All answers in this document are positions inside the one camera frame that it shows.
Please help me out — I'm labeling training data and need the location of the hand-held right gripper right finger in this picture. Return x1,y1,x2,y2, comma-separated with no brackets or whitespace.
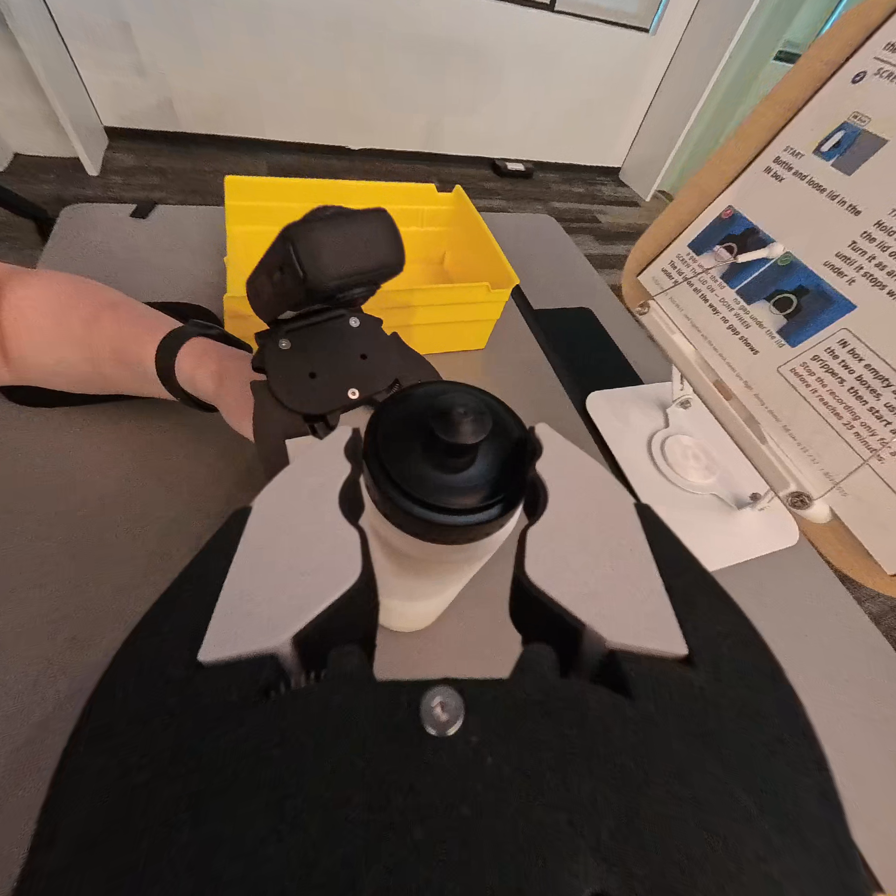
510,422,689,676

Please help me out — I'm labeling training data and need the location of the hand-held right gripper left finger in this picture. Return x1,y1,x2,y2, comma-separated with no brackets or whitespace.
198,423,379,680

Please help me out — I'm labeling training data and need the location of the black bottle lid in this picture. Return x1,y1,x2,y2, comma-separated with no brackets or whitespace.
362,381,543,546

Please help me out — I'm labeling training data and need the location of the white plastic bottle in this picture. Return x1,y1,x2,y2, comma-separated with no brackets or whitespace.
358,490,525,633

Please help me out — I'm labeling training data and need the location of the yellow plastic bin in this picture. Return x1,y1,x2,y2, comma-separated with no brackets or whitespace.
223,175,520,356

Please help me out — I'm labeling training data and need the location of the person's left hand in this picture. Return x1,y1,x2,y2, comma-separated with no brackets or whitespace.
168,336,267,443

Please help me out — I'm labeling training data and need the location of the white stand base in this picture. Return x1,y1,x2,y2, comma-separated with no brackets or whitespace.
586,381,800,573

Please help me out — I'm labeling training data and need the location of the printed instruction sheet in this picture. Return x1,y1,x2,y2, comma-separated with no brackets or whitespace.
637,14,896,576

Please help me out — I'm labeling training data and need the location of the wooden display board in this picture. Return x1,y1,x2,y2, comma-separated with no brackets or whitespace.
622,0,896,597

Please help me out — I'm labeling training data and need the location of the window frame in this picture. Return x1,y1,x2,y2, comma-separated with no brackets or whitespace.
504,0,669,35

